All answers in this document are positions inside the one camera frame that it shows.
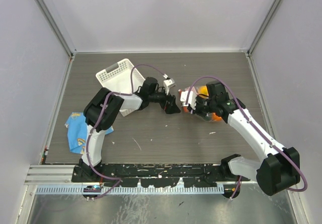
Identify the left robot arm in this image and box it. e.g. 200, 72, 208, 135
78, 77, 181, 182

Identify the blue slotted cable duct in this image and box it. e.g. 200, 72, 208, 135
35, 184, 224, 195

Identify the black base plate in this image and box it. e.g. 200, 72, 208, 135
71, 163, 238, 188

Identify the white perforated plastic basket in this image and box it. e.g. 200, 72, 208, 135
96, 58, 145, 117

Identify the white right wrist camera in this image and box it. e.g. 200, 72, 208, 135
179, 90, 197, 113

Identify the aluminium frame rail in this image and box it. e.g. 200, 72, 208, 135
24, 165, 76, 186

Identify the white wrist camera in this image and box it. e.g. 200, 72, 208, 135
179, 90, 197, 113
163, 74, 175, 95

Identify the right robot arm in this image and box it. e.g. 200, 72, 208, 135
195, 81, 301, 196

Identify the fake orange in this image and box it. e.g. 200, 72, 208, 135
211, 113, 222, 122

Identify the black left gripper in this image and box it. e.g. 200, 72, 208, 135
148, 87, 181, 114

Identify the clear zip top bag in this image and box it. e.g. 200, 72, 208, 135
178, 85, 222, 122

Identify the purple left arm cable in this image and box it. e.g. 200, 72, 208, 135
85, 64, 168, 200

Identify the fake yellow lemon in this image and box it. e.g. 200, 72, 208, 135
198, 86, 208, 96

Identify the blue patterned cloth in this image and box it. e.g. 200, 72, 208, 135
64, 112, 114, 155

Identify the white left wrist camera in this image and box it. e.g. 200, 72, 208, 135
163, 74, 175, 95

